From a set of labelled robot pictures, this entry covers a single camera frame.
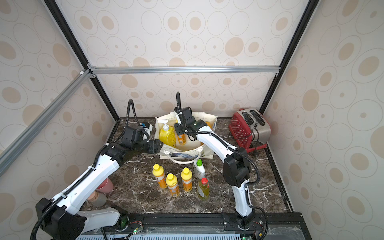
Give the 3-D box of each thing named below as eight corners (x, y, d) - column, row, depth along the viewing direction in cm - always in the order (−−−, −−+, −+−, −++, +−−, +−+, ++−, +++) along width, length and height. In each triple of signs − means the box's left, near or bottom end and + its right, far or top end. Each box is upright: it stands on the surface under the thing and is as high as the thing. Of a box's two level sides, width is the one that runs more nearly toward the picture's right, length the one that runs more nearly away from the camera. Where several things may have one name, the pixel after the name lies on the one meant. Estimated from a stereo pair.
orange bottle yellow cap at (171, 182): (170, 198, 83) (164, 182, 65) (171, 190, 86) (165, 173, 68) (179, 198, 83) (175, 182, 65) (179, 190, 86) (175, 173, 68)
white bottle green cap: (197, 184, 88) (198, 170, 74) (193, 175, 92) (193, 161, 77) (203, 181, 89) (205, 167, 75) (199, 173, 93) (200, 158, 78)
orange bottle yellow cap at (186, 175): (187, 194, 85) (184, 178, 67) (182, 189, 86) (179, 171, 69) (192, 189, 86) (192, 172, 68) (188, 184, 88) (186, 166, 70)
